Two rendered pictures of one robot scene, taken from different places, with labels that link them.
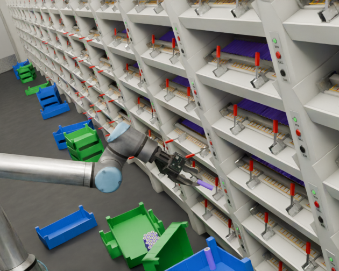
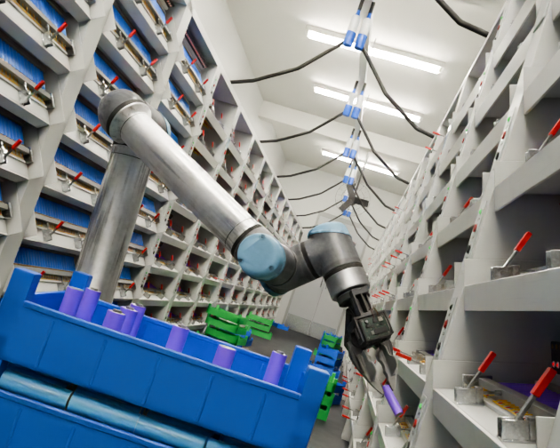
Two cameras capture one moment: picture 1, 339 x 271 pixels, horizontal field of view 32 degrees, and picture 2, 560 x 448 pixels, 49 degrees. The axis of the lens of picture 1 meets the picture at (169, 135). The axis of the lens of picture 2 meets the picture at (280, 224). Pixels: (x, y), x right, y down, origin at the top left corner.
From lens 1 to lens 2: 1.10 m
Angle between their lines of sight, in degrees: 31
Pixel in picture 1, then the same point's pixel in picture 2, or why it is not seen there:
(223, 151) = (455, 345)
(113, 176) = (268, 252)
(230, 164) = (452, 373)
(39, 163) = (200, 174)
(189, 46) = (512, 144)
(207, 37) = not seen: hidden behind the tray
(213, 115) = (479, 274)
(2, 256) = not seen: hidden behind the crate
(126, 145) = (324, 252)
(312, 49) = not seen: outside the picture
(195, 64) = (503, 174)
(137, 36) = (451, 209)
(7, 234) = (105, 263)
